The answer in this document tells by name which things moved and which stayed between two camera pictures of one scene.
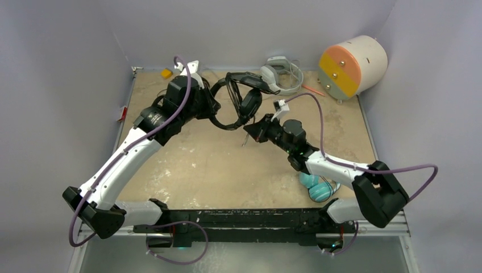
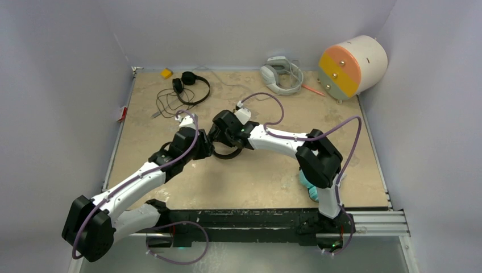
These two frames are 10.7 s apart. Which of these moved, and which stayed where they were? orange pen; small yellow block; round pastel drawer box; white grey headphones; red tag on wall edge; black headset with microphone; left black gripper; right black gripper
Moved: right black gripper; black headset with microphone; left black gripper
Stayed: small yellow block; round pastel drawer box; orange pen; red tag on wall edge; white grey headphones
